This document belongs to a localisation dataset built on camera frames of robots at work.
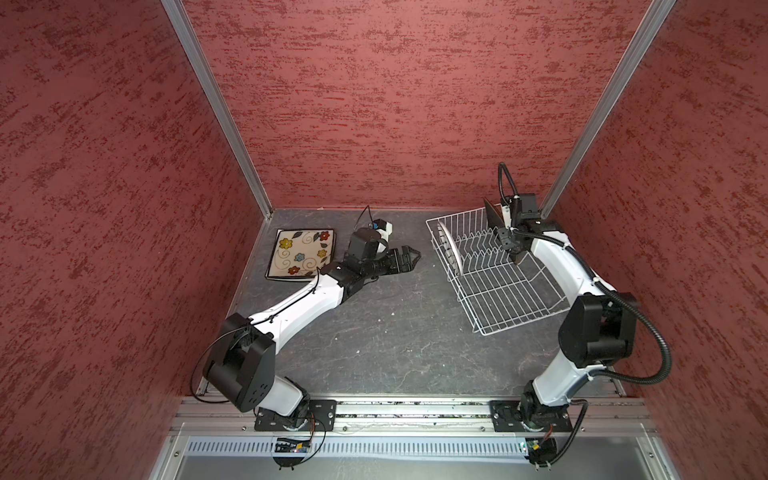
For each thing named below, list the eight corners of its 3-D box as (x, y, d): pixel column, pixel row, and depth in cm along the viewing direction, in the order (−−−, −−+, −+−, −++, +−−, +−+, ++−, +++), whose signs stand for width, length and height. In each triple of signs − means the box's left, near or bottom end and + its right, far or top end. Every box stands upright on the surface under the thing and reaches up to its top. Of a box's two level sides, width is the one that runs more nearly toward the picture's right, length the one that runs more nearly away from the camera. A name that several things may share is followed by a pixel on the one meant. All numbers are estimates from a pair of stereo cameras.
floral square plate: (265, 282, 102) (261, 276, 98) (281, 235, 116) (278, 228, 112) (329, 282, 102) (327, 276, 99) (337, 235, 116) (335, 228, 112)
